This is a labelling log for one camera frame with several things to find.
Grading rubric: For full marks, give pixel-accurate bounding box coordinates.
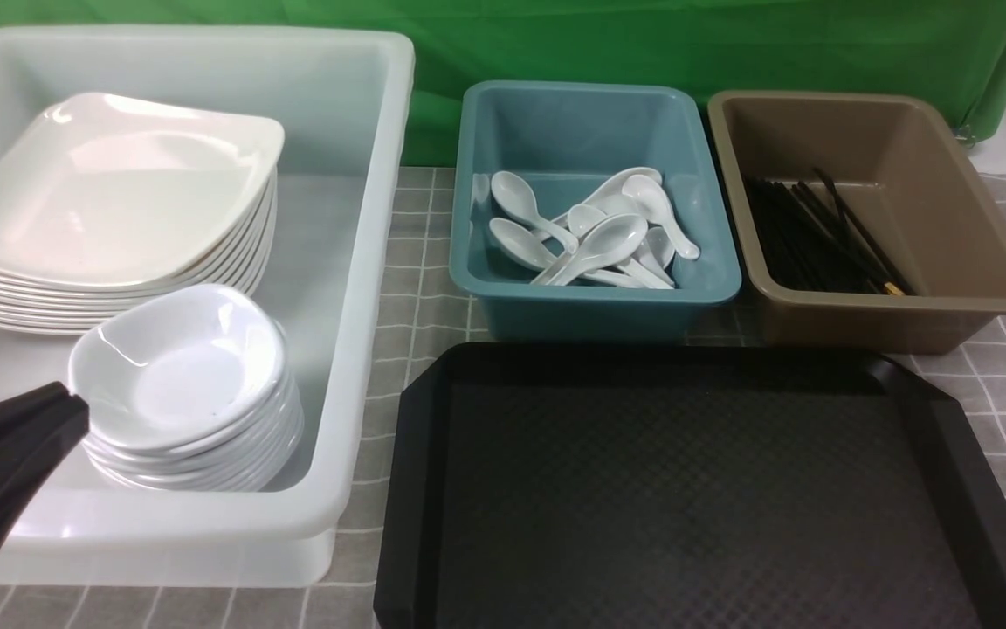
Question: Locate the large white square plate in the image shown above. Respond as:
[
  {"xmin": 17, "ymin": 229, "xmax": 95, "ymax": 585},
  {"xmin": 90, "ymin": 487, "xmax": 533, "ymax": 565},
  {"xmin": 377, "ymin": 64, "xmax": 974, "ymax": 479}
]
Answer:
[{"xmin": 0, "ymin": 93, "xmax": 285, "ymax": 287}]

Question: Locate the white ceramic soup spoon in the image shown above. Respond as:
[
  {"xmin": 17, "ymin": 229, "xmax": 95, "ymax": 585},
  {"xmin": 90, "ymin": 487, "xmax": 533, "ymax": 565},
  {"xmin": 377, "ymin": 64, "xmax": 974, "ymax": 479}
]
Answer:
[{"xmin": 490, "ymin": 171, "xmax": 579, "ymax": 253}]

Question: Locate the stack of small white dishes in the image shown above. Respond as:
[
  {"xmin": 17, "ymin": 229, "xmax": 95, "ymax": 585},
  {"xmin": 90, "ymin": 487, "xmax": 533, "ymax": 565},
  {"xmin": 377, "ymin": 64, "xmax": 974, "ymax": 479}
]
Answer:
[{"xmin": 67, "ymin": 284, "xmax": 305, "ymax": 493}]

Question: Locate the stack of white square plates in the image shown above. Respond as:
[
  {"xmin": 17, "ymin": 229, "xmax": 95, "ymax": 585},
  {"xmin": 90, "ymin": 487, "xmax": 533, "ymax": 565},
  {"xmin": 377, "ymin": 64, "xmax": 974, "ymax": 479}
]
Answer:
[{"xmin": 0, "ymin": 174, "xmax": 277, "ymax": 337}]

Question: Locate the large white plastic tub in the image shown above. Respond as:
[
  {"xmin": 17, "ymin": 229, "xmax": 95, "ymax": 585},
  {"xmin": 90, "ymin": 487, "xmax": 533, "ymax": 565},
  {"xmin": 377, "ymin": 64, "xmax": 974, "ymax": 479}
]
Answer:
[{"xmin": 0, "ymin": 24, "xmax": 414, "ymax": 588}]

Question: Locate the black plastic serving tray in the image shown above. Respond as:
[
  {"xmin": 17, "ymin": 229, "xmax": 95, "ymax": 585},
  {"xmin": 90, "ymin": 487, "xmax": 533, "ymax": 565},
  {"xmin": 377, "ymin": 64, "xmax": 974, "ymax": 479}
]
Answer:
[{"xmin": 374, "ymin": 342, "xmax": 1006, "ymax": 628}]

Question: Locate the teal plastic bin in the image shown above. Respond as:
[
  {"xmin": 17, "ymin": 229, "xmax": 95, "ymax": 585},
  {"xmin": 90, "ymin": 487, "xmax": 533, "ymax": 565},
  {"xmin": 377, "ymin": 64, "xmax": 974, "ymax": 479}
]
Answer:
[{"xmin": 450, "ymin": 82, "xmax": 742, "ymax": 345}]

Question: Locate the pile of white soup spoons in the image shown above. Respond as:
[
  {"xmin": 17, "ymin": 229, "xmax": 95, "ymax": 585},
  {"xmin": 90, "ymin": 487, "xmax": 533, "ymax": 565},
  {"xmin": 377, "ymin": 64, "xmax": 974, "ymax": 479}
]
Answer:
[{"xmin": 488, "ymin": 167, "xmax": 702, "ymax": 290}]

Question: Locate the bundle of black chopsticks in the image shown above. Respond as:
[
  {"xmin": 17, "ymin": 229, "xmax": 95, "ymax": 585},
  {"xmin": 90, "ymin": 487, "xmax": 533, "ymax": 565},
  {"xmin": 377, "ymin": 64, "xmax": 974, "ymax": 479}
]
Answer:
[{"xmin": 742, "ymin": 168, "xmax": 917, "ymax": 297}]

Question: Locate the brown plastic bin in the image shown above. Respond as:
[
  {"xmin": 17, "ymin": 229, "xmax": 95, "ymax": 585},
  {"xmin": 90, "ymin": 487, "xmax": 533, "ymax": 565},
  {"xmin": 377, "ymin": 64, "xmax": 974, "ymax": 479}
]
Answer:
[{"xmin": 709, "ymin": 91, "xmax": 1006, "ymax": 355}]

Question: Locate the grey checkered tablecloth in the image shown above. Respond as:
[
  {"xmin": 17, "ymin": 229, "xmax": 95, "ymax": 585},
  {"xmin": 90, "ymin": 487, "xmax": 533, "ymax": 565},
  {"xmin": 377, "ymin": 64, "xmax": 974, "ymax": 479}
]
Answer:
[{"xmin": 0, "ymin": 168, "xmax": 1006, "ymax": 628}]

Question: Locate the green backdrop cloth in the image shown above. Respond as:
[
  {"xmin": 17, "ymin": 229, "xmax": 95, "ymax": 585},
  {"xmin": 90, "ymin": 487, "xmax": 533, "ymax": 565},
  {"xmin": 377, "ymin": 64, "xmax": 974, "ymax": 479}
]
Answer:
[{"xmin": 0, "ymin": 1, "xmax": 1006, "ymax": 167}]

